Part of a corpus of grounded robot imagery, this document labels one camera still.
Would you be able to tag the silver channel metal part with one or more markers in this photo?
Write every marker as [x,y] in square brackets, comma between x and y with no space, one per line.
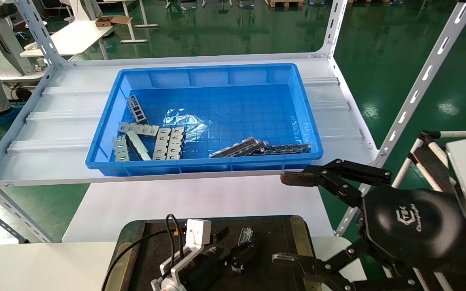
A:
[246,235]

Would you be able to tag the white background desk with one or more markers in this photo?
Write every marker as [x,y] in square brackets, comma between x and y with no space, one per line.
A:
[75,36]

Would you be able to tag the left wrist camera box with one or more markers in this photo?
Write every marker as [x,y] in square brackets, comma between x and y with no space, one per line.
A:
[198,232]

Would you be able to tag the white metal shelf rack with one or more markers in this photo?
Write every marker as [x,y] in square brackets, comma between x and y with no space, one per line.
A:
[55,133]

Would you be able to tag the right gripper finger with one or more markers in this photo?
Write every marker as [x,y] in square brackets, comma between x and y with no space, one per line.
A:
[289,260]
[295,179]

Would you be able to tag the white machine pedestal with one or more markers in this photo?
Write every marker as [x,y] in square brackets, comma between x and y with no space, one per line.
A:
[6,44]

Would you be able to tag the ladder-shaped grey metal part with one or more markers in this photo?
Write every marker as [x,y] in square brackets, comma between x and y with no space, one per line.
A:
[136,109]

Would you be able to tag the blue plastic bin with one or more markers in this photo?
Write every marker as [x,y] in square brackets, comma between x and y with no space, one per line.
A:
[237,97]

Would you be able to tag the long dark metal part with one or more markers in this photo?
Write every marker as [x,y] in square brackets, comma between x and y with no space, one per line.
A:
[287,148]

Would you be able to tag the white table leg frame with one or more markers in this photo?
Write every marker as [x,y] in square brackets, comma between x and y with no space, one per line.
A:
[134,41]

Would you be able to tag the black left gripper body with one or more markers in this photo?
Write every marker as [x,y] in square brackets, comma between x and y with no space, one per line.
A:
[202,270]

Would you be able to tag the wooden pallet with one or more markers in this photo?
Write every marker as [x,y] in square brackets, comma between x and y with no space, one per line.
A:
[285,3]

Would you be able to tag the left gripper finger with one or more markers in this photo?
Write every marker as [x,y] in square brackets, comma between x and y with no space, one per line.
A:
[221,235]
[245,252]

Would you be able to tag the long silver channel part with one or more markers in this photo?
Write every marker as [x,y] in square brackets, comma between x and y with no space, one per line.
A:
[233,148]

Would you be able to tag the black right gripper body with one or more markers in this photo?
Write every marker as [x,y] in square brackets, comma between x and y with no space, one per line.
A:
[411,222]

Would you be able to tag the plain silver strip part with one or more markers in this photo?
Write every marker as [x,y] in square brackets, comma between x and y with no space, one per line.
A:
[138,145]

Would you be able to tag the silver camera mount bracket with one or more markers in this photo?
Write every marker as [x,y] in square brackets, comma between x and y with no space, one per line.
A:
[176,264]

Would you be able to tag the flat notched silver part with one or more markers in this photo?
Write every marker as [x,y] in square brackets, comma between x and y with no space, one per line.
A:
[162,143]
[120,149]
[176,142]
[140,129]

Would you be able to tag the white tube cart frame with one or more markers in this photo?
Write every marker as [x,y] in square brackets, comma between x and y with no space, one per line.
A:
[429,161]

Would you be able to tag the open cardboard box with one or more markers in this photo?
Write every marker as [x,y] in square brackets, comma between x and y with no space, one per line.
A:
[107,22]

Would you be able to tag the clear plastic film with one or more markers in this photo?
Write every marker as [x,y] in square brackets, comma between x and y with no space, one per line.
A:
[184,119]

